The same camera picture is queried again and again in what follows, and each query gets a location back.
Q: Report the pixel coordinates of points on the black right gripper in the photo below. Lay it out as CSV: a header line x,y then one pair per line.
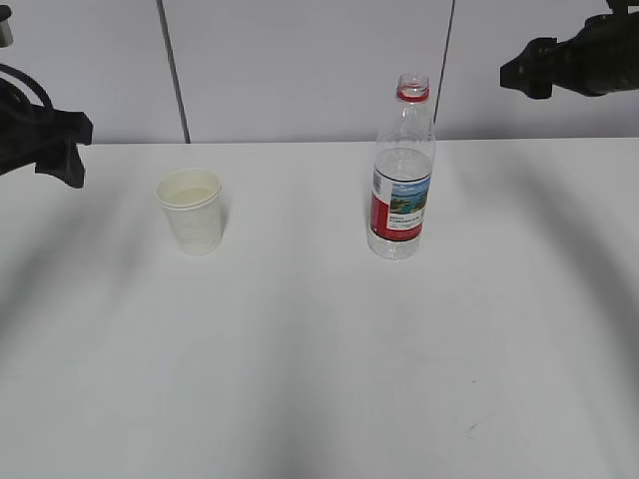
x,y
602,58

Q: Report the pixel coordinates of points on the clear water bottle red label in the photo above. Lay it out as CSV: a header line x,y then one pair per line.
x,y
402,171

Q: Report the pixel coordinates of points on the white paper cup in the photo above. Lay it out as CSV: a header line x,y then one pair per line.
x,y
191,201

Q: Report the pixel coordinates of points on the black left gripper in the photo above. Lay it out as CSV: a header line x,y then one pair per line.
x,y
31,136

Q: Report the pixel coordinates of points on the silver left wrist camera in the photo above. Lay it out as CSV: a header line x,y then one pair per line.
x,y
6,36

